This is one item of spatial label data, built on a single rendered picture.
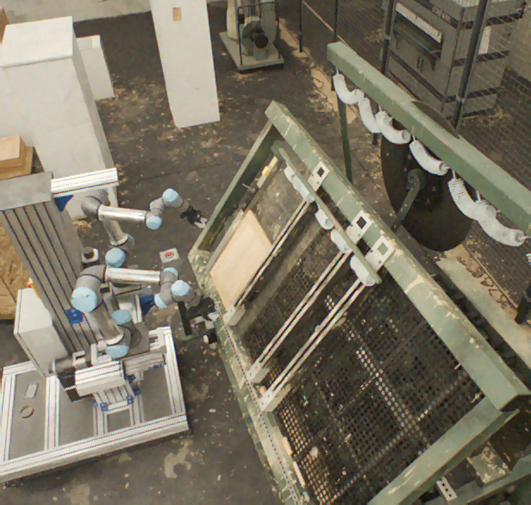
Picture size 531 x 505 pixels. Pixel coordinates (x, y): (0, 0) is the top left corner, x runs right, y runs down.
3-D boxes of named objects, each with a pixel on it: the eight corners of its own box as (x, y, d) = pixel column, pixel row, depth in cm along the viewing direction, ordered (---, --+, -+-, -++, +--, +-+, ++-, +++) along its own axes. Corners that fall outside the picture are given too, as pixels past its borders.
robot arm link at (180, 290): (169, 283, 253) (184, 276, 251) (182, 293, 261) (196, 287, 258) (169, 296, 248) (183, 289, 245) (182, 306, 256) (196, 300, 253)
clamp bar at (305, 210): (231, 316, 329) (198, 312, 315) (334, 166, 279) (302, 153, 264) (236, 327, 322) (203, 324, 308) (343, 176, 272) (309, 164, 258)
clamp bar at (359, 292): (266, 399, 286) (231, 398, 272) (396, 239, 235) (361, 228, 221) (273, 414, 279) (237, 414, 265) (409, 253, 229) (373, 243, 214)
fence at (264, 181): (209, 267, 362) (204, 266, 359) (279, 157, 321) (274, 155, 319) (211, 272, 358) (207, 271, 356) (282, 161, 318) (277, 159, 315)
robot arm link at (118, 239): (115, 262, 334) (78, 197, 298) (121, 246, 345) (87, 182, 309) (131, 261, 332) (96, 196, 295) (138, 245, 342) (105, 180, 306)
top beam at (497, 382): (276, 118, 332) (264, 113, 326) (284, 104, 328) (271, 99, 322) (512, 412, 181) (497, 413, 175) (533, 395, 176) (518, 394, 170)
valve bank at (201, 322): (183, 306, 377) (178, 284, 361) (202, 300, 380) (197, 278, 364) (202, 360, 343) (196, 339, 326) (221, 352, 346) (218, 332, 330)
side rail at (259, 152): (207, 246, 382) (194, 244, 376) (284, 121, 335) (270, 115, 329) (209, 252, 378) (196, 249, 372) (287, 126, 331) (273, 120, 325)
